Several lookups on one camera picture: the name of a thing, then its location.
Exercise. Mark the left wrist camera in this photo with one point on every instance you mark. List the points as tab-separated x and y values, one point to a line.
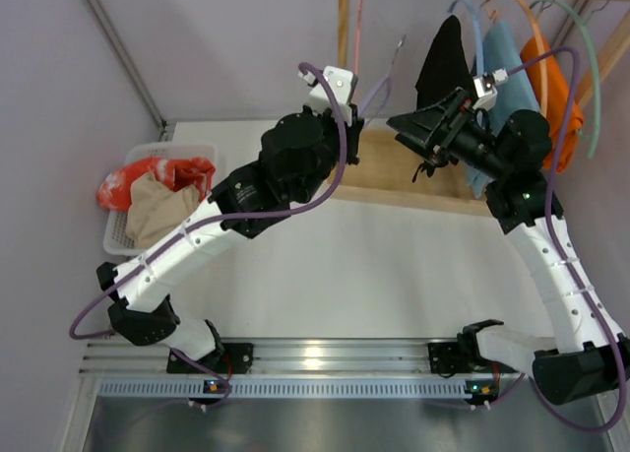
342	83

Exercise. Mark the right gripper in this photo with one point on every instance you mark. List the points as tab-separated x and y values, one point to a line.
450	127

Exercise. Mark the beige trousers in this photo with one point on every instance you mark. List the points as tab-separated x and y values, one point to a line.
156	210

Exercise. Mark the grey cable duct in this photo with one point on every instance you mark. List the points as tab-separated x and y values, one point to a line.
287	388

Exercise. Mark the pink hanger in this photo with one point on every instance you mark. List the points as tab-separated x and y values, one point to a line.
357	37

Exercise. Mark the purple hanger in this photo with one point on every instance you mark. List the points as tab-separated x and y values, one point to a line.
384	87

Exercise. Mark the red white cloth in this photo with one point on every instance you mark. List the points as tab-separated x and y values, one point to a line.
114	193

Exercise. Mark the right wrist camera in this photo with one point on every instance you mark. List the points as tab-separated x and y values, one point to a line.
485	88

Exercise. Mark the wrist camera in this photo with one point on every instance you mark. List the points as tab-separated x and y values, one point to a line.
342	83
485	88

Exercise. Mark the black trousers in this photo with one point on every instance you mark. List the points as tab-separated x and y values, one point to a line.
445	67

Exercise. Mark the light blue trousers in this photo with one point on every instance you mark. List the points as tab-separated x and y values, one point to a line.
500	51

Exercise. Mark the white plastic basket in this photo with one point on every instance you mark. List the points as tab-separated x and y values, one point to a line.
115	240

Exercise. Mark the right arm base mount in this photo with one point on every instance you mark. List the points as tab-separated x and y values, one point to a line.
447	359

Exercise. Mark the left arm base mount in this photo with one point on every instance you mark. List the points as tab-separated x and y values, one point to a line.
236	358

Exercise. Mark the green hanger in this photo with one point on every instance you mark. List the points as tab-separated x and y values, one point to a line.
583	27

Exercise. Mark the orange hanger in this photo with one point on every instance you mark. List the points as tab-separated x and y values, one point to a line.
539	73

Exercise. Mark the aluminium rail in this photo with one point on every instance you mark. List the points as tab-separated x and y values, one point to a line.
285	357

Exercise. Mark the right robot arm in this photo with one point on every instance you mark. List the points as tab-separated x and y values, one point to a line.
588	353

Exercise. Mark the blue hanger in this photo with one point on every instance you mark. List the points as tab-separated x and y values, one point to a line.
474	13

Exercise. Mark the wooden clothes rack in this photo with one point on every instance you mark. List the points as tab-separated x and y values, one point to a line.
380	177

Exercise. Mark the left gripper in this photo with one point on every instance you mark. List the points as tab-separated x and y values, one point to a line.
352	140

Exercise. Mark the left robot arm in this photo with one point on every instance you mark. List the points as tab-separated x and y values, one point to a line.
297	155

